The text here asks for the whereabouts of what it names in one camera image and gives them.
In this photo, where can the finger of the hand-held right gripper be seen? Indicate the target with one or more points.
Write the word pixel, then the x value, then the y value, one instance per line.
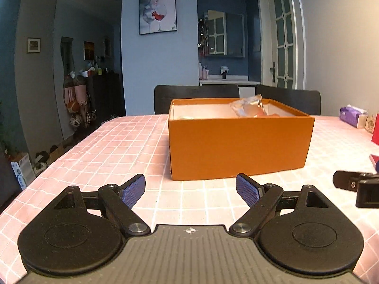
pixel 345 180

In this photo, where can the wine glass wall picture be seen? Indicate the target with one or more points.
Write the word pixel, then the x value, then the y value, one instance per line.
pixel 157 11

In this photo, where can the white printed carton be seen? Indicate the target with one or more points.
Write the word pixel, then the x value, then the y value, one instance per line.
pixel 23 171

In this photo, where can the black dining chair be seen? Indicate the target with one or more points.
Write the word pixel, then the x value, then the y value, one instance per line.
pixel 192 97
pixel 296 100

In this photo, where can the beige round speaker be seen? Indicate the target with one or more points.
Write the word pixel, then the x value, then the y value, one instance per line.
pixel 370 124

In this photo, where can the hanging bags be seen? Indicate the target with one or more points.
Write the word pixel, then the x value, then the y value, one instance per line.
pixel 77 100

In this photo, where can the white glass-panel door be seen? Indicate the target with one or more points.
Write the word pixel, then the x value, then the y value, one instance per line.
pixel 281 35

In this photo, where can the pink checkered tablecloth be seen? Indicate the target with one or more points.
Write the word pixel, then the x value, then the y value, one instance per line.
pixel 118 142

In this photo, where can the clear plastic bag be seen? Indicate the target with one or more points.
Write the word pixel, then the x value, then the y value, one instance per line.
pixel 248 106

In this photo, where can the pink bottles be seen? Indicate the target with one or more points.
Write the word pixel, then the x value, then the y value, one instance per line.
pixel 203 72

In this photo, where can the shoes on floor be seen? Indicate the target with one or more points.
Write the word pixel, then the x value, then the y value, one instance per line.
pixel 44 159

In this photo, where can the dark framed picture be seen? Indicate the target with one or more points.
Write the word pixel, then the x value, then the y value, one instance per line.
pixel 89 50

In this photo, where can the mirror wall cabinet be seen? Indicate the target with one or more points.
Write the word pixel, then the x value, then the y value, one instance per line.
pixel 225 34

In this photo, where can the orange cardboard box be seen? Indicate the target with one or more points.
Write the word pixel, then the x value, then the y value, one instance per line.
pixel 237 148

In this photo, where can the small framed picture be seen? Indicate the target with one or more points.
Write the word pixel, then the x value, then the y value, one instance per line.
pixel 33 45

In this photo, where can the red box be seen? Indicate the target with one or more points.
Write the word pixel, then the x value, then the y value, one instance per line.
pixel 376 130

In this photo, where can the purple tissue pack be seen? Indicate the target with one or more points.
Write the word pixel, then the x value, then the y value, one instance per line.
pixel 352 117

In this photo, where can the green plant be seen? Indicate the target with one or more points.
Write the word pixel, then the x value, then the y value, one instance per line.
pixel 6 136

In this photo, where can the dark sideboard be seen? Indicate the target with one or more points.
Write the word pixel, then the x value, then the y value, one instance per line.
pixel 105 94

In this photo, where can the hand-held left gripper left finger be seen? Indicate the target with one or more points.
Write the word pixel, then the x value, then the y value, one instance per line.
pixel 133 190

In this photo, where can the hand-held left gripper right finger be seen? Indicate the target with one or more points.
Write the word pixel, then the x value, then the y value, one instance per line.
pixel 247 188

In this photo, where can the white counter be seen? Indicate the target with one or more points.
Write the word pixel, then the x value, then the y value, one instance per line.
pixel 231 80

